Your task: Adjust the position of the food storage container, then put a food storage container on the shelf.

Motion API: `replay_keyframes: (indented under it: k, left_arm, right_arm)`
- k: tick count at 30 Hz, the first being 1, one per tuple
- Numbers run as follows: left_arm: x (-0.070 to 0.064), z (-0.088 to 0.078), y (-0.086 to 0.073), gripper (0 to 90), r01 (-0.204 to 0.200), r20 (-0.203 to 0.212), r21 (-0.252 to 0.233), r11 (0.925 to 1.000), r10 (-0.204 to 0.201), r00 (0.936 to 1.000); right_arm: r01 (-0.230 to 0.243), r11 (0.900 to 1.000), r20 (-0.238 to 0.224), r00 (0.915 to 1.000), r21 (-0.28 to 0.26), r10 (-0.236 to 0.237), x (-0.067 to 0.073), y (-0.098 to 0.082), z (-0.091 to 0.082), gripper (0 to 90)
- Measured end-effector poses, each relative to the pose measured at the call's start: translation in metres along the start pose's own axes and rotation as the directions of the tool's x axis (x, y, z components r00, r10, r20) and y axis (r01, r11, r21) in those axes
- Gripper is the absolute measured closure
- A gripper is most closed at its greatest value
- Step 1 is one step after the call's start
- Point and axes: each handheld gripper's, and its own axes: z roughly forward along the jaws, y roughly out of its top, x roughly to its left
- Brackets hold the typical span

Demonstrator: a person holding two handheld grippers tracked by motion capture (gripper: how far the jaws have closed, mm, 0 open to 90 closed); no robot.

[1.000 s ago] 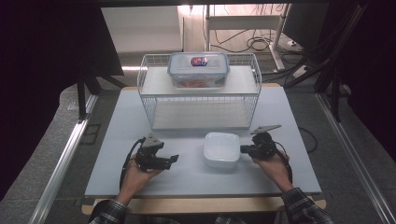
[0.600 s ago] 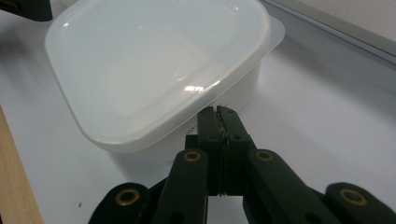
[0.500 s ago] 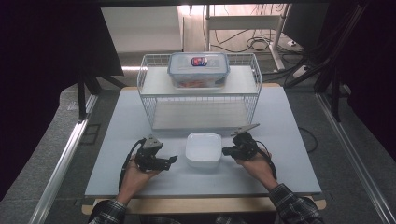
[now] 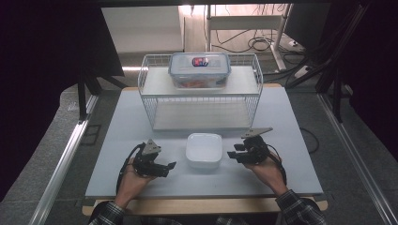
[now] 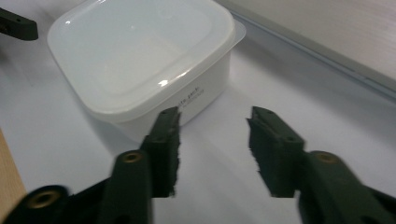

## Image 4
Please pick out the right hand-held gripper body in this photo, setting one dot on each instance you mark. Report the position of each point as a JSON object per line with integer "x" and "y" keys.
{"x": 255, "y": 150}

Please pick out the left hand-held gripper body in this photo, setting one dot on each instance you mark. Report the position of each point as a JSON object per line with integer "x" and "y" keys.
{"x": 147, "y": 164}

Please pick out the white square bowl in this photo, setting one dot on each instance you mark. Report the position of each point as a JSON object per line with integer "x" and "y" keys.
{"x": 204, "y": 150}

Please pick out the clear lidded food container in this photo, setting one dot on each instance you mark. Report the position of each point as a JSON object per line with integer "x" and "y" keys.
{"x": 200, "y": 73}

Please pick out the person's left hand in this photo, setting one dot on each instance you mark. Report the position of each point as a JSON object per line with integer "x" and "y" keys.
{"x": 131, "y": 186}

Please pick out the person's right hand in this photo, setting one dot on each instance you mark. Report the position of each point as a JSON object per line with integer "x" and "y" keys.
{"x": 270, "y": 176}

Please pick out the pale blue table mat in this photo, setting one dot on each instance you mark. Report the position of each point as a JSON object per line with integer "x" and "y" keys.
{"x": 200, "y": 184}

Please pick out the white power strip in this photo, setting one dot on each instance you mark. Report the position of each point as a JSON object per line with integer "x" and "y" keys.
{"x": 302, "y": 72}

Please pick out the black metal stand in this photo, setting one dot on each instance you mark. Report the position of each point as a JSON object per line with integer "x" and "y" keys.
{"x": 82, "y": 100}
{"x": 337, "y": 93}

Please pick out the white cabinet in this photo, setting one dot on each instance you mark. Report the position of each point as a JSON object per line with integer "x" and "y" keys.
{"x": 140, "y": 28}

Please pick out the dark curtain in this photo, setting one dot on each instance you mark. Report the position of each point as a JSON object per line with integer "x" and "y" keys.
{"x": 378, "y": 78}
{"x": 37, "y": 78}

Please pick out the aluminium rail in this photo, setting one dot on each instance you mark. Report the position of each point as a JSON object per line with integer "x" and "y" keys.
{"x": 62, "y": 165}
{"x": 359, "y": 159}

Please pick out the white desk frame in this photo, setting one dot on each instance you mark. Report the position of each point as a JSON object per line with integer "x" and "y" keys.
{"x": 244, "y": 22}

